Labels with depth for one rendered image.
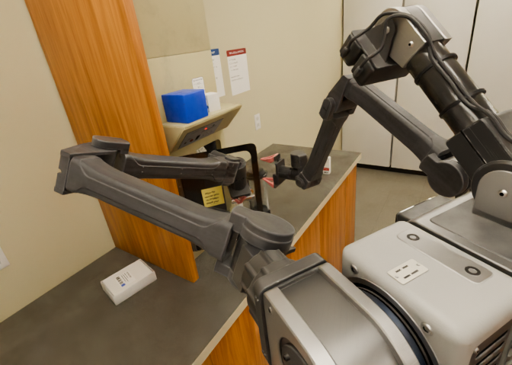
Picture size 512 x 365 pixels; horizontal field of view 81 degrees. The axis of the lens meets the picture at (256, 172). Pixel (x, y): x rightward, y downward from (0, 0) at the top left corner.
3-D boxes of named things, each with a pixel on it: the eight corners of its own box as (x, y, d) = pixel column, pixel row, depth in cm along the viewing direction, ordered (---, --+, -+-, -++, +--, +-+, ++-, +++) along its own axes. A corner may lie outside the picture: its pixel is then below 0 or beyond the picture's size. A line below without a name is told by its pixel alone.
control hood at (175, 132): (164, 153, 102) (156, 125, 98) (223, 126, 126) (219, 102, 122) (188, 158, 96) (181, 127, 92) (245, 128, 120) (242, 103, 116)
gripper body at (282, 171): (280, 157, 132) (296, 159, 128) (282, 178, 136) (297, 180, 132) (273, 163, 127) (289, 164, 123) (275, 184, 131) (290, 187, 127)
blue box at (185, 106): (167, 122, 100) (160, 94, 97) (187, 114, 108) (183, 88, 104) (188, 123, 95) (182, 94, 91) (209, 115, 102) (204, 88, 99)
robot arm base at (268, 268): (269, 369, 35) (258, 290, 30) (240, 318, 41) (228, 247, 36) (328, 333, 38) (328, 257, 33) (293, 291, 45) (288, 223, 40)
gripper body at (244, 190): (232, 200, 102) (231, 187, 96) (225, 178, 108) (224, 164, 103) (251, 196, 103) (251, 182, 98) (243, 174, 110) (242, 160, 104)
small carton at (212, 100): (202, 110, 111) (199, 94, 108) (212, 107, 114) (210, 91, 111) (209, 112, 107) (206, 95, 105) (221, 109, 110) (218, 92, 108)
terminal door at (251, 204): (192, 251, 120) (170, 158, 104) (265, 232, 126) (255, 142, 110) (192, 252, 119) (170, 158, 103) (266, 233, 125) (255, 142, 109)
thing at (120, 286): (103, 289, 113) (99, 281, 111) (142, 266, 123) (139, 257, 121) (116, 305, 105) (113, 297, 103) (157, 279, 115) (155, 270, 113)
